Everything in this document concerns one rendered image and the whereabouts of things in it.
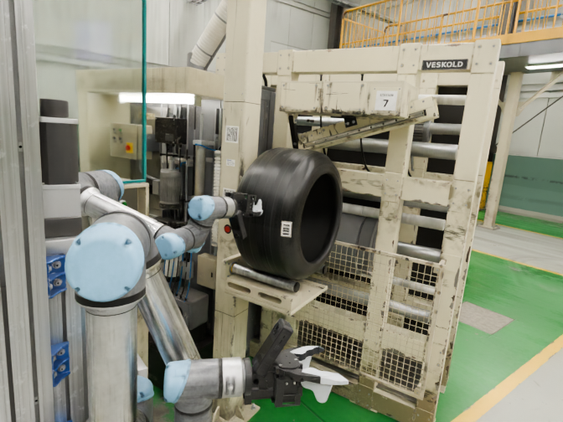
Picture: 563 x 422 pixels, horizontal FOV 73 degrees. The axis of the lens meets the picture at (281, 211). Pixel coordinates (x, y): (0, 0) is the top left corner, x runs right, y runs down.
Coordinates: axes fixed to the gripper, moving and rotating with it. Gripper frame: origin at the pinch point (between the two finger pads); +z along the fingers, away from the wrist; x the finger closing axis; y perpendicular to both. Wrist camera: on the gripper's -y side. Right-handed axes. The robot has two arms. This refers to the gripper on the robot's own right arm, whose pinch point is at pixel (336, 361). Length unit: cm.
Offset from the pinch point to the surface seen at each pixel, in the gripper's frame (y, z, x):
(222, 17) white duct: -125, -19, -138
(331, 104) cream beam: -75, 29, -95
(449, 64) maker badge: -96, 82, -85
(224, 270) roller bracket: 3, -17, -98
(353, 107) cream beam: -73, 37, -88
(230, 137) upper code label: -58, -16, -104
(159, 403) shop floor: 88, -47, -140
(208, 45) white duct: -112, -26, -148
